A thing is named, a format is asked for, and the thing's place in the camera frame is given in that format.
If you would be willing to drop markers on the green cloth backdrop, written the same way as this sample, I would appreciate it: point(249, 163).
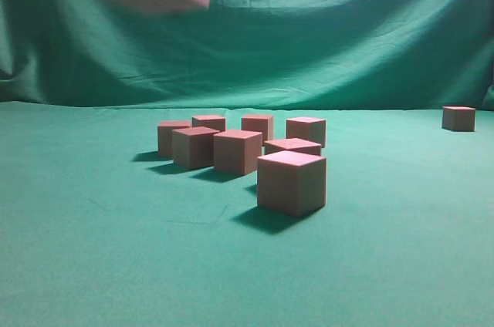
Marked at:
point(262, 54)

